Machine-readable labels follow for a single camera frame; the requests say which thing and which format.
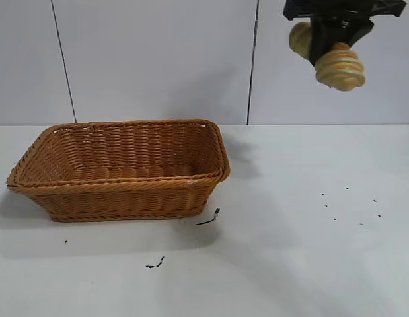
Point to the brown woven wicker basket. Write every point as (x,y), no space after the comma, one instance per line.
(118,198)

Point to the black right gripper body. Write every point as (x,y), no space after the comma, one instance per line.
(343,8)

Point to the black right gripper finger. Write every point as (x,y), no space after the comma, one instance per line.
(319,39)
(359,29)

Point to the long striped bread loaf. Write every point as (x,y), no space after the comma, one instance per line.
(343,71)

